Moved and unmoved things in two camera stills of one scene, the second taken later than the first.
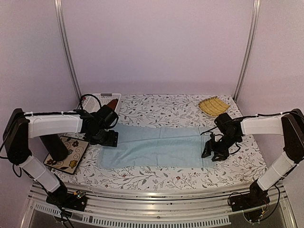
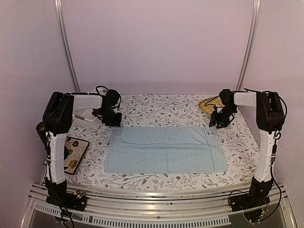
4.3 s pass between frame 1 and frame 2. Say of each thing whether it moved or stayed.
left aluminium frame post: stayed
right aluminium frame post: stayed
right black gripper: moved
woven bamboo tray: stayed
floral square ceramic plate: stayed
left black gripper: moved
